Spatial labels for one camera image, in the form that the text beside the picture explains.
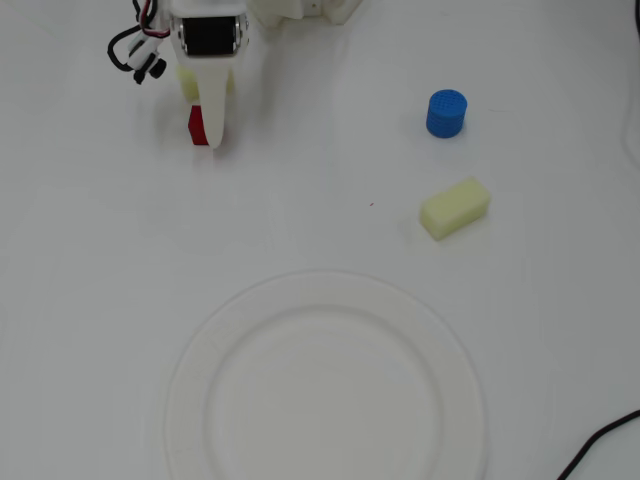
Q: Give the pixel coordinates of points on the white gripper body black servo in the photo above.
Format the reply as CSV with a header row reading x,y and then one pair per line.
x,y
207,37

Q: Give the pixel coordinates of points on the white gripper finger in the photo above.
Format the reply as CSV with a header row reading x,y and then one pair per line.
x,y
214,100

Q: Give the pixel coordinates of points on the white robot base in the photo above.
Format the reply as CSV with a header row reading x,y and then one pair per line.
x,y
272,12

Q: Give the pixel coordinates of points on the pale yellow foam block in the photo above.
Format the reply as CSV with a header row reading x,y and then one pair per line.
x,y
452,210
187,82

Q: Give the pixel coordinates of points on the blue ribbed cylinder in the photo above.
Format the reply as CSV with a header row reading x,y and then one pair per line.
x,y
446,114

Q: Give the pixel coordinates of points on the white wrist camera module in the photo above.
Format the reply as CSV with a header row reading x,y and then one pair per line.
x,y
145,52

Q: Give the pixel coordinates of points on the red cube block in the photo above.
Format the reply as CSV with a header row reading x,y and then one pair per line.
x,y
196,127

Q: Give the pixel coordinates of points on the white round plate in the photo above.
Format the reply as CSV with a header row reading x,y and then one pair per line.
x,y
325,390

